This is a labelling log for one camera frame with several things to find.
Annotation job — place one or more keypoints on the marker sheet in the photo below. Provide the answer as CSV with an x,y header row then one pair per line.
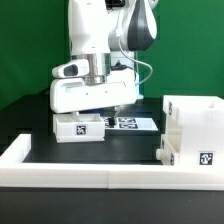
x,y
131,123

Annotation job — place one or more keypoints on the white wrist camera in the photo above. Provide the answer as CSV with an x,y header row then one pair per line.
x,y
72,69

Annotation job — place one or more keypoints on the white drawer box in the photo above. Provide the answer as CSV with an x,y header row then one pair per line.
x,y
85,128
166,152

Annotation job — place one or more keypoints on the white L-shaped fence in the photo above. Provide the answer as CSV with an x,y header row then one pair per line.
x,y
15,172

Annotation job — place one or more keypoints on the white drawer cabinet frame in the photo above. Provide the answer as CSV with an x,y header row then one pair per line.
x,y
195,128

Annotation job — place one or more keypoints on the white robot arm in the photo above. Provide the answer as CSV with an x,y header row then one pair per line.
x,y
98,31

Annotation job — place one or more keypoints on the white front drawer box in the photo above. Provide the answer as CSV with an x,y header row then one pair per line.
x,y
166,152

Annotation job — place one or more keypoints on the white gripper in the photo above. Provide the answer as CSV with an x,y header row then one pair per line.
x,y
70,95

